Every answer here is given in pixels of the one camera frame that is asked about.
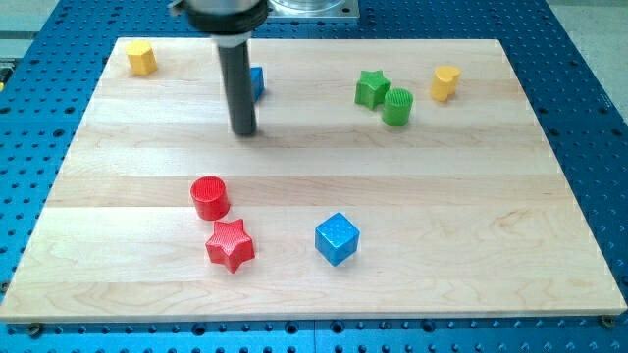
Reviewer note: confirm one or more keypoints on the blue triangle block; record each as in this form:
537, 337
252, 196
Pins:
257, 82

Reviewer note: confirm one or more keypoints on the yellow hexagon block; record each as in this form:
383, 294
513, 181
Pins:
141, 57

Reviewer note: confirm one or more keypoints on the blue cube block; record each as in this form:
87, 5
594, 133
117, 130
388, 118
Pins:
336, 238

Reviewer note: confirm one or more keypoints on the light wooden board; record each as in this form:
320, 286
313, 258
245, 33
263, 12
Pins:
462, 212

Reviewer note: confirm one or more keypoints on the green star block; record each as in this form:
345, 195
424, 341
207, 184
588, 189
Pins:
371, 89

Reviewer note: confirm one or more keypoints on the red cylinder block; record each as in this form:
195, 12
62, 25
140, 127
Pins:
210, 198

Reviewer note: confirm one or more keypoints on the red star block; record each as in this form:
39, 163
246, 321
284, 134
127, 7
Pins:
230, 245

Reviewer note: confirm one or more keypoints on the green cylinder block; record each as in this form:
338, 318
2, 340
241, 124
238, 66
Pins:
398, 104

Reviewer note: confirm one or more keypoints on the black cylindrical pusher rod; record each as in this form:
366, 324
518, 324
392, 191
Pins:
237, 81

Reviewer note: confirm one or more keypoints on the yellow heart block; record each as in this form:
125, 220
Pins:
444, 82

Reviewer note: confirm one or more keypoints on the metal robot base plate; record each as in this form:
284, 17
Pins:
314, 9

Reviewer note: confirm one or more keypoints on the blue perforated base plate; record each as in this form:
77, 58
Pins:
570, 55

